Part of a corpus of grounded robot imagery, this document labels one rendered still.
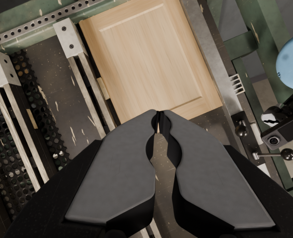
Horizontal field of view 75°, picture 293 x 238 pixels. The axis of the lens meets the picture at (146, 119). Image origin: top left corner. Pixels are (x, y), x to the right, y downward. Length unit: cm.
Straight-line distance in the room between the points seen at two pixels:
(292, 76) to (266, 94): 338
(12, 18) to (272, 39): 92
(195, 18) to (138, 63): 25
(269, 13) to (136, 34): 47
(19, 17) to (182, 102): 65
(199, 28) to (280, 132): 44
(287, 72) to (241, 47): 57
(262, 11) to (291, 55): 56
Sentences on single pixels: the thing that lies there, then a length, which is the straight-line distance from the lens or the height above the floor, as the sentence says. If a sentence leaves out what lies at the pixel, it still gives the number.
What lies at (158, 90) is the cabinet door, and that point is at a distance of 71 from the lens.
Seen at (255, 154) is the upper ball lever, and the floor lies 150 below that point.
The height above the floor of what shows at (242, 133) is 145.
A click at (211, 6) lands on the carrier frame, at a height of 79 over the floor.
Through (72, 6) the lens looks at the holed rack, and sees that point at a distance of 81.
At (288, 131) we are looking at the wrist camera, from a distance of 56.
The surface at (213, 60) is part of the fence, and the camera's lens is 75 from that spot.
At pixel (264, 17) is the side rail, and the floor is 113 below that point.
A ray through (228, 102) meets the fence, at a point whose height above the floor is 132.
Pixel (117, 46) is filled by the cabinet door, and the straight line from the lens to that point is 76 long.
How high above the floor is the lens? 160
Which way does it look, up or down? 30 degrees down
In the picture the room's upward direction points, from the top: 157 degrees clockwise
